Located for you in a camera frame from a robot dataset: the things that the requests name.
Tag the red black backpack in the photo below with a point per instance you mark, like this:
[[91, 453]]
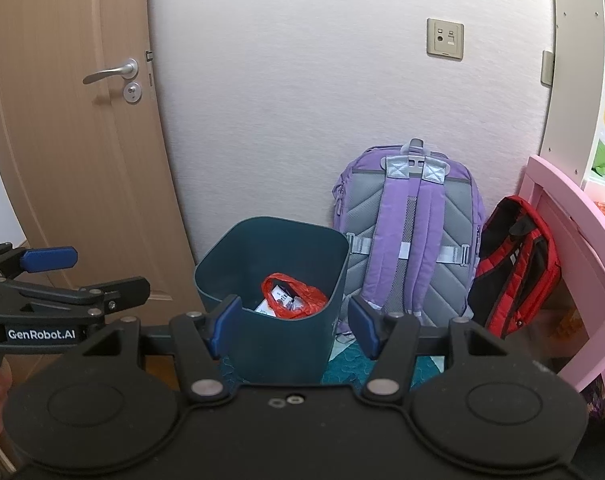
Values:
[[512, 270]]

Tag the dark teal trash bin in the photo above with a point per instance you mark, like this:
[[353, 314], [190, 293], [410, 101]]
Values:
[[282, 355]]

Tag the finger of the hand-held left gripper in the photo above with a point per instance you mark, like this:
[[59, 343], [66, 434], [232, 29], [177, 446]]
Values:
[[50, 258], [112, 292]]

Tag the beige wall socket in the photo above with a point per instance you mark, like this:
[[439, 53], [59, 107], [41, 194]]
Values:
[[445, 37]]

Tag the beige wooden door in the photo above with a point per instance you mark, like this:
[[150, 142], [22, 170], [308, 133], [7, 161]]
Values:
[[72, 160]]

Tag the silver door lock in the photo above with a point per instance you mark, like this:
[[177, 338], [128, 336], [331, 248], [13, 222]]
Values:
[[131, 92]]

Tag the beige wall switch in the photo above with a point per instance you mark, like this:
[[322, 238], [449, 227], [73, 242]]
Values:
[[546, 67]]

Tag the red plastic bag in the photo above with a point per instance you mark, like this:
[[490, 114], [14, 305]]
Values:
[[307, 305]]

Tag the pink desk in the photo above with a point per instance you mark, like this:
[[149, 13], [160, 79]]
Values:
[[572, 220]]

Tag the grey white plastic packet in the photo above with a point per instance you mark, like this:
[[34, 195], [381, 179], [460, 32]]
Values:
[[265, 308]]

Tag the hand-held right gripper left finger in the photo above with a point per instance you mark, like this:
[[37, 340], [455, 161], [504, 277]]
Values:
[[225, 320]]

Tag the white bookshelf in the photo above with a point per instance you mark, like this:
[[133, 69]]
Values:
[[577, 60]]

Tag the teal cream zigzag quilt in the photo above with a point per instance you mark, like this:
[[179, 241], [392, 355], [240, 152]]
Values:
[[342, 367]]

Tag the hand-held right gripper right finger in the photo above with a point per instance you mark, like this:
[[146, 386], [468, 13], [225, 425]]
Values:
[[365, 327]]

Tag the purple grey backpack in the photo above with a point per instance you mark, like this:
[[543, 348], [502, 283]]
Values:
[[417, 240]]

